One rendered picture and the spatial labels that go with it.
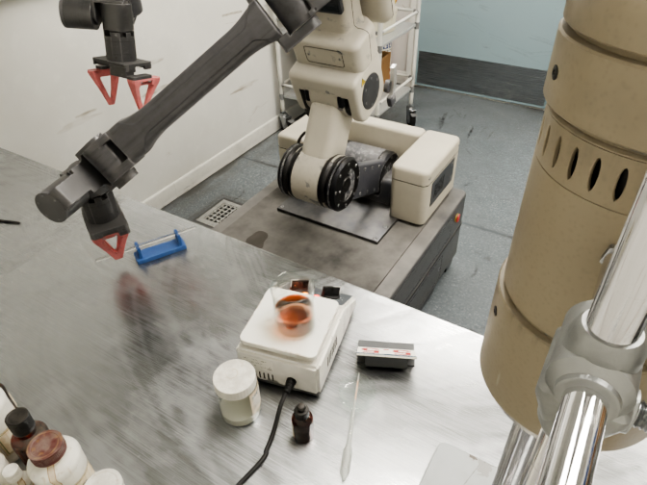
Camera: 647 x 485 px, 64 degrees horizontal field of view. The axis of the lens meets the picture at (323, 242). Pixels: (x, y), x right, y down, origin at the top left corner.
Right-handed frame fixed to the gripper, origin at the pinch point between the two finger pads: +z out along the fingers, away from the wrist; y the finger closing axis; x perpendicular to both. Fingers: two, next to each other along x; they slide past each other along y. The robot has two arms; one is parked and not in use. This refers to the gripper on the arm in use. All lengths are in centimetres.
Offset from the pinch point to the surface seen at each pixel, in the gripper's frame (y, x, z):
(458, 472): 66, 28, 2
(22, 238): -20.5, -16.4, 2.9
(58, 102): -121, 1, 12
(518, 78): -132, 258, 62
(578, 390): 84, 9, -49
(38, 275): -5.4, -14.6, 2.9
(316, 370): 46, 19, -3
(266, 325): 37.2, 15.4, -5.5
